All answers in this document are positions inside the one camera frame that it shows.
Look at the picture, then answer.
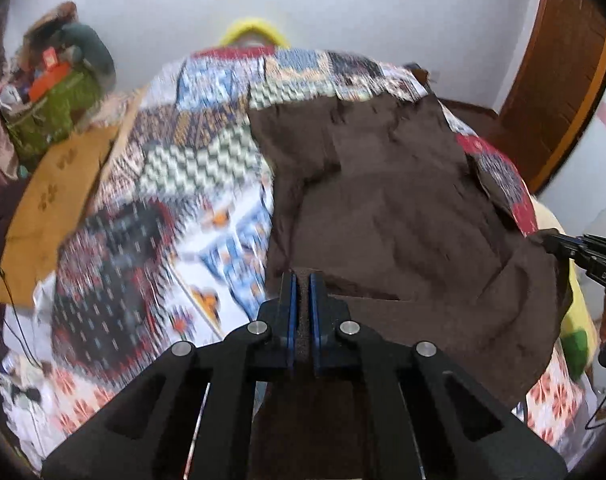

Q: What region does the colourful patchwork bedspread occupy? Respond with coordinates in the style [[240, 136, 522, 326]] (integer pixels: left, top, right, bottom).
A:
[[0, 47, 596, 469]]

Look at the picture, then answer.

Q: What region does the dark teal plush toy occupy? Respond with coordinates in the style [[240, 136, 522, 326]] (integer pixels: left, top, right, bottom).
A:
[[60, 22, 116, 92]]

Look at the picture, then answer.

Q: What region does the green patterned storage bag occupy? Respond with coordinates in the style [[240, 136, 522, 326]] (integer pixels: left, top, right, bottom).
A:
[[1, 68, 102, 167]]

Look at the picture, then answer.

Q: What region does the brown wooden door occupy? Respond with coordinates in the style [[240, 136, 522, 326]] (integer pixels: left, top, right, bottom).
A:
[[497, 0, 606, 193]]

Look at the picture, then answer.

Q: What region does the yellow curved bed headboard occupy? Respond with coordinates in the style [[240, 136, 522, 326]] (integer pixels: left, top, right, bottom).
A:
[[218, 18, 291, 49]]

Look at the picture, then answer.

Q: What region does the orange box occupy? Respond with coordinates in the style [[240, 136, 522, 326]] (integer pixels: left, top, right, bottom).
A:
[[28, 47, 72, 102]]

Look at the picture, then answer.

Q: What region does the dark brown cloth garment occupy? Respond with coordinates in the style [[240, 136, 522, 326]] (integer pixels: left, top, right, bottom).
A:
[[247, 91, 574, 411]]

